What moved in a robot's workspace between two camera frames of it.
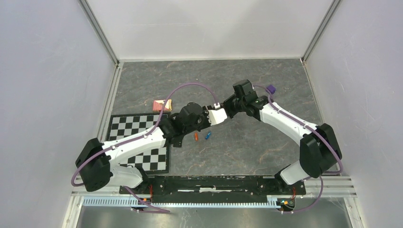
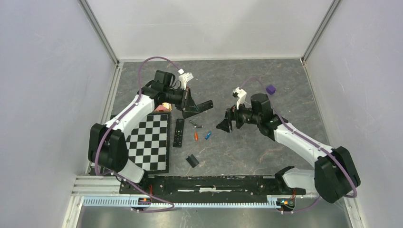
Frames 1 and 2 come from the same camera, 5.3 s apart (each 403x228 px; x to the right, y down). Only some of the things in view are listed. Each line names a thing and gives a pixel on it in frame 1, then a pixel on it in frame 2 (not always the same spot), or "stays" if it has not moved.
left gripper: x=205 y=113 to x=190 y=106
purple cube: x=271 y=88 stays
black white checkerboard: x=153 y=161 stays
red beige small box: x=158 y=104 stays
